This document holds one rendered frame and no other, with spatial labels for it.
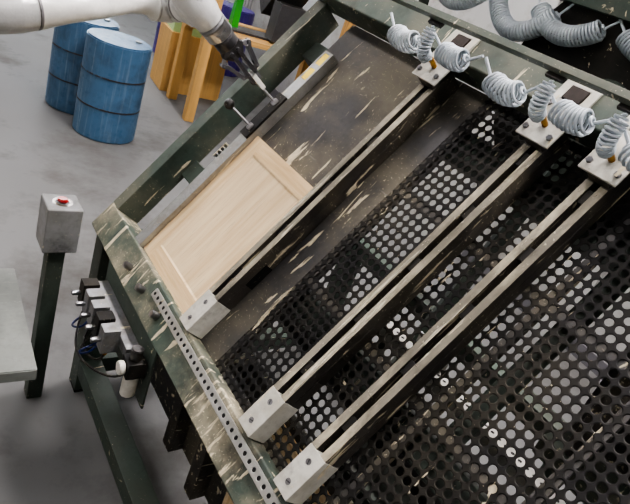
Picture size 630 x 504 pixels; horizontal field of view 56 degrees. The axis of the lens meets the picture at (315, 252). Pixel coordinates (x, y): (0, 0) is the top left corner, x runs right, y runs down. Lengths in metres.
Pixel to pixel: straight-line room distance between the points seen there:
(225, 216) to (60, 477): 1.20
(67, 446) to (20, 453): 0.17
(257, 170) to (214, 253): 0.32
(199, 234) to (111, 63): 3.24
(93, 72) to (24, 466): 3.40
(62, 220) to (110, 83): 3.01
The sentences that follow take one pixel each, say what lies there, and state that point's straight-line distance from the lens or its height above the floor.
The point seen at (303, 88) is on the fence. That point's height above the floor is 1.55.
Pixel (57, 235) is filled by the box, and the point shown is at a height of 0.83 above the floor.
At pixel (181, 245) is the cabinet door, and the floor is 0.99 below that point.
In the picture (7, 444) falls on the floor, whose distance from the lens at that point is 2.64.
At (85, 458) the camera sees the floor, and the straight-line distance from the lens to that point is 2.61.
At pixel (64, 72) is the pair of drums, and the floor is 0.35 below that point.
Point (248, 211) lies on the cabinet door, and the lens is 1.92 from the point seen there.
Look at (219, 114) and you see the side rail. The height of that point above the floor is 1.33.
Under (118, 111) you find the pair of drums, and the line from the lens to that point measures 5.23.
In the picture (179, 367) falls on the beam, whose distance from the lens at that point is 1.76.
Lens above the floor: 1.99
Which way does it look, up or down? 26 degrees down
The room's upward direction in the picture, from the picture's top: 21 degrees clockwise
